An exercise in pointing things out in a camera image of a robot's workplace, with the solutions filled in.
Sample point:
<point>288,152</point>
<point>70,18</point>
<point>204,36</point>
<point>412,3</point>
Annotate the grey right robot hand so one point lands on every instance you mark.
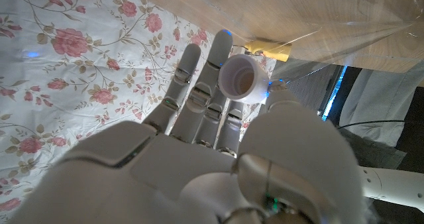
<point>172,177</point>

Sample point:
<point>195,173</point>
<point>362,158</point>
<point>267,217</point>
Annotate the white cylindrical roll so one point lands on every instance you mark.
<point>243,79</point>

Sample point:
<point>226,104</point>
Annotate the transparent cling film sheet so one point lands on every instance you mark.
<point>348,41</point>

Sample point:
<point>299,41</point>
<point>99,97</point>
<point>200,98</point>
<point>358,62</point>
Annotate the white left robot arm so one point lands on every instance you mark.
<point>394,184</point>

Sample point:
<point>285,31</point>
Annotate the yellow squeeze bottle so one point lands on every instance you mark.
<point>270,49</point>

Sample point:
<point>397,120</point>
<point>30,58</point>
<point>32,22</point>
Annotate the floral print backdrop curtain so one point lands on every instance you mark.
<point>83,68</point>

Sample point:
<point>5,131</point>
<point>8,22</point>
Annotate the white floor mat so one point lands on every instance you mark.
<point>377,101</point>

